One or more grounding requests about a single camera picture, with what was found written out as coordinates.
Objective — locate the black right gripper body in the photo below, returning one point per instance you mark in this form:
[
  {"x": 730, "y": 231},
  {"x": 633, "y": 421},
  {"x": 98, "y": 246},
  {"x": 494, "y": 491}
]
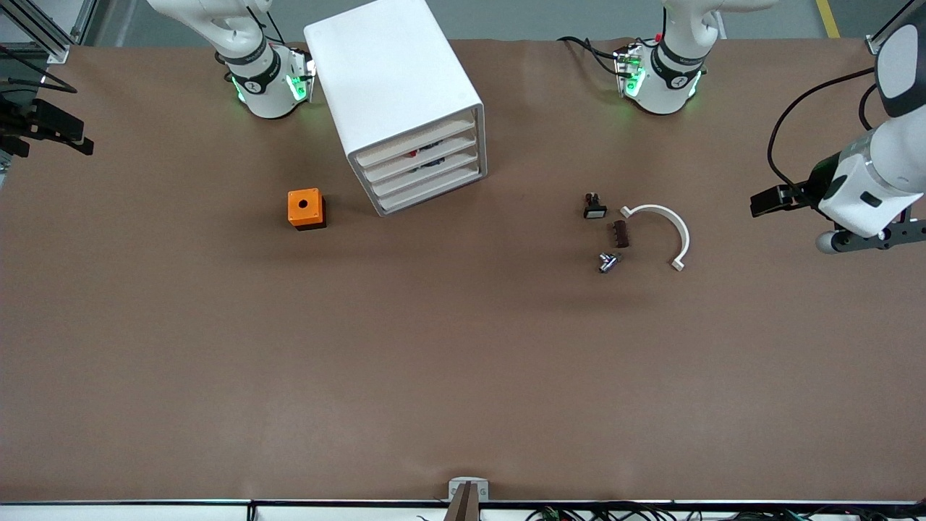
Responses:
[{"x": 16, "y": 121}]

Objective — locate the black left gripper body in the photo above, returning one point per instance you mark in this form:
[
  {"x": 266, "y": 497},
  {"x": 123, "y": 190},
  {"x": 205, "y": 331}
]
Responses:
[{"x": 816, "y": 183}]

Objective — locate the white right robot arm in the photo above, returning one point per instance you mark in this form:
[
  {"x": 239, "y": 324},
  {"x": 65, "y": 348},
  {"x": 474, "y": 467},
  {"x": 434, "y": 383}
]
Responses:
[{"x": 264, "y": 79}]

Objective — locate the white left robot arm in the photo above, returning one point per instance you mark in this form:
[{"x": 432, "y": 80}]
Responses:
[{"x": 864, "y": 192}]

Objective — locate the brown terminal block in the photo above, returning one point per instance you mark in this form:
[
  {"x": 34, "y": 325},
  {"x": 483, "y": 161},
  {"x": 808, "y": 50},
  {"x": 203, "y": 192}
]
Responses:
[{"x": 620, "y": 234}]

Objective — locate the silver metal fitting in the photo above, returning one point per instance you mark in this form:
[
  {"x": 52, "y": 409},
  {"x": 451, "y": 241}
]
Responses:
[{"x": 608, "y": 262}]

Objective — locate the orange box with hole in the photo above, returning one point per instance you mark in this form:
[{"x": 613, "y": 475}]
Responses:
[{"x": 304, "y": 206}]

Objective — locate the aluminium frame profile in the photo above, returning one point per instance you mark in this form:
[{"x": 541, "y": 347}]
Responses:
[
  {"x": 872, "y": 45},
  {"x": 58, "y": 52}
]

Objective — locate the white curved bracket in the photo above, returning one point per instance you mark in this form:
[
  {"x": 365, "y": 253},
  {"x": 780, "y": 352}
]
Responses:
[{"x": 676, "y": 224}]

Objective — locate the black white push switch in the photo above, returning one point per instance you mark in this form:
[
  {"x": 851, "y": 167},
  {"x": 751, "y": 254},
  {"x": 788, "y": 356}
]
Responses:
[{"x": 595, "y": 210}]

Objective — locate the grey metal bracket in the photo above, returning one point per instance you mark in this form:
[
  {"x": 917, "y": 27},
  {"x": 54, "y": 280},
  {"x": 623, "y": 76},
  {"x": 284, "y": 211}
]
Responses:
[{"x": 456, "y": 483}]

